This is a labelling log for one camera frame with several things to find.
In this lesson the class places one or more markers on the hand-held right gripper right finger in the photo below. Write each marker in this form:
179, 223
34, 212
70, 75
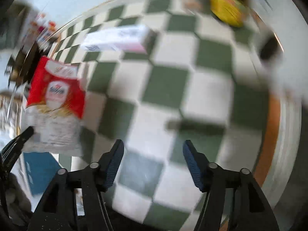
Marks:
193, 166

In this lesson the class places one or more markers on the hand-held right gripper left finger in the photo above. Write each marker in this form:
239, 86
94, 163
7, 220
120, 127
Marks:
113, 163

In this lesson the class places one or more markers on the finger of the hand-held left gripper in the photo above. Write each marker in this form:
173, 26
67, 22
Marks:
21, 138

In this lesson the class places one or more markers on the red white sugar bag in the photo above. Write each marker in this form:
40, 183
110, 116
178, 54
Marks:
55, 93

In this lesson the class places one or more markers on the white toothpaste box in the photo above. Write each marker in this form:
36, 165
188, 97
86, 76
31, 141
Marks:
115, 38

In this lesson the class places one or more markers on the person's left hand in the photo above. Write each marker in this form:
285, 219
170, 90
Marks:
18, 195

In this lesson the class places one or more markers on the blue kitchen cabinet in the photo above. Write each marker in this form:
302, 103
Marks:
41, 170

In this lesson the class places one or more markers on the green white checkered tablecloth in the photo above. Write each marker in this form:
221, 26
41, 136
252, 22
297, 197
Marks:
163, 84

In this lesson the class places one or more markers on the white pink electric kettle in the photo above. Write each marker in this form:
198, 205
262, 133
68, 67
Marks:
276, 72

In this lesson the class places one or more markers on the dark sauce bottle yellow label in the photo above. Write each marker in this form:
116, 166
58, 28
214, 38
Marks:
226, 9

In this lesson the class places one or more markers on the clear spice jar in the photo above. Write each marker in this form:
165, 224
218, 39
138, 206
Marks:
192, 3

